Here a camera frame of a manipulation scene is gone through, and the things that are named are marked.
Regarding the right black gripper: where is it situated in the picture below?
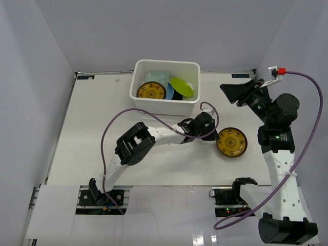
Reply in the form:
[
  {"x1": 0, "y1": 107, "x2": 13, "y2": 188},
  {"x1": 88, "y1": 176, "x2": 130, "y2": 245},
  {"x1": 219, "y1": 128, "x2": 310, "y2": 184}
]
[{"x1": 219, "y1": 79, "x2": 274, "y2": 126}]

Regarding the yellow patterned plate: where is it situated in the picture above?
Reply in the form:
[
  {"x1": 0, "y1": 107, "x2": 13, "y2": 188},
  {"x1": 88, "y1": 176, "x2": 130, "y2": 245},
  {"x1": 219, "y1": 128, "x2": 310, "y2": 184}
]
[
  {"x1": 216, "y1": 128, "x2": 248, "y2": 158},
  {"x1": 137, "y1": 81, "x2": 166, "y2": 99}
]

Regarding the lime green round plate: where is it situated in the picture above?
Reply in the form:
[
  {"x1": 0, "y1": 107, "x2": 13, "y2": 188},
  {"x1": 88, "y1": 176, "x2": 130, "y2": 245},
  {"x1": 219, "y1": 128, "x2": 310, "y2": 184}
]
[{"x1": 171, "y1": 77, "x2": 194, "y2": 97}]

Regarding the blue round plate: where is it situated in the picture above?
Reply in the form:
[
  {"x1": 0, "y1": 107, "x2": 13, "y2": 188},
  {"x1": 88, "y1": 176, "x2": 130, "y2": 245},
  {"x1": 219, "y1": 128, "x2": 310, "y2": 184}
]
[{"x1": 165, "y1": 83, "x2": 174, "y2": 100}]

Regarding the light green rectangular plate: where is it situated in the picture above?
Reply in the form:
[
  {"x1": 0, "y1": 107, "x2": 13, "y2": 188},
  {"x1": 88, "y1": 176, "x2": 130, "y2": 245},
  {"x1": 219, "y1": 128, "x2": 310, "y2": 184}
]
[{"x1": 144, "y1": 70, "x2": 169, "y2": 87}]

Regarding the black bowl with striped rim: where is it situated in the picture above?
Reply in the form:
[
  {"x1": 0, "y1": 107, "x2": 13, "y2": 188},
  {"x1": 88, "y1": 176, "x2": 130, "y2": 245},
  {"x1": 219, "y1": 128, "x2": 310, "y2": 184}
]
[{"x1": 171, "y1": 90, "x2": 183, "y2": 100}]

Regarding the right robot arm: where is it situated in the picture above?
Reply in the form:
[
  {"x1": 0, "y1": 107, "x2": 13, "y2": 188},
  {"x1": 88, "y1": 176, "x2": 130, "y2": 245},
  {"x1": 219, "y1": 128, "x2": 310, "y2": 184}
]
[{"x1": 220, "y1": 79, "x2": 318, "y2": 245}]

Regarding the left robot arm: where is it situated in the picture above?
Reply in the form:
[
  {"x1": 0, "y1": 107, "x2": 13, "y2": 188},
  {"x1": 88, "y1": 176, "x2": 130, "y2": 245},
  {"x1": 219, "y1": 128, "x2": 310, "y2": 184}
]
[{"x1": 89, "y1": 111, "x2": 219, "y2": 204}]

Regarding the white plastic bin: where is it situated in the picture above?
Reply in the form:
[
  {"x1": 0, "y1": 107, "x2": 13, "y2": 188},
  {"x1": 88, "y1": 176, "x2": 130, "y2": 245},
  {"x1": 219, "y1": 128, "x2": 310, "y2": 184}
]
[{"x1": 129, "y1": 59, "x2": 200, "y2": 116}]

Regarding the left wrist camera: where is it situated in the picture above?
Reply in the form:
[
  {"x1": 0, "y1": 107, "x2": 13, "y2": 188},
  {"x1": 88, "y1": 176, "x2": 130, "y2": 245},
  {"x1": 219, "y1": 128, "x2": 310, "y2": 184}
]
[{"x1": 201, "y1": 106, "x2": 216, "y2": 118}]

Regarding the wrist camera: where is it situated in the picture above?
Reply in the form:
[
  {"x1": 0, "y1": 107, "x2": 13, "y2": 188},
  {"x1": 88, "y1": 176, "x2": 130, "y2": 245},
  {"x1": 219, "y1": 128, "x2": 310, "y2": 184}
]
[
  {"x1": 201, "y1": 106, "x2": 216, "y2": 118},
  {"x1": 261, "y1": 66, "x2": 286, "y2": 88}
]

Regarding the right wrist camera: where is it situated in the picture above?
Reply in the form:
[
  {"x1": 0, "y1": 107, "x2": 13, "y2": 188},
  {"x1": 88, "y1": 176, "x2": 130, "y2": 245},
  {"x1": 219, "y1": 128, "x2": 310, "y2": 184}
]
[{"x1": 261, "y1": 66, "x2": 286, "y2": 88}]

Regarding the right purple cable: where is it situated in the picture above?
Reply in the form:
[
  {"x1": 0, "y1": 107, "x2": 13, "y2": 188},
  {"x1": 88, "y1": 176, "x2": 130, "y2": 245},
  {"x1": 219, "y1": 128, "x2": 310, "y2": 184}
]
[{"x1": 213, "y1": 71, "x2": 323, "y2": 230}]

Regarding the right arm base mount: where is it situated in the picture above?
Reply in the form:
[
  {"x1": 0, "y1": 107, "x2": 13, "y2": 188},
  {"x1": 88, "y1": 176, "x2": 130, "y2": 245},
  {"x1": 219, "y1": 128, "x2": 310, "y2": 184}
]
[{"x1": 209, "y1": 188, "x2": 251, "y2": 218}]

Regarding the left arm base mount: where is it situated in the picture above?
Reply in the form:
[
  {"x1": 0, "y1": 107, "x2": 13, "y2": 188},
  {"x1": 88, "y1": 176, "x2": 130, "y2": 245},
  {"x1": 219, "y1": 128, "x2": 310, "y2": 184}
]
[{"x1": 75, "y1": 178, "x2": 129, "y2": 215}]

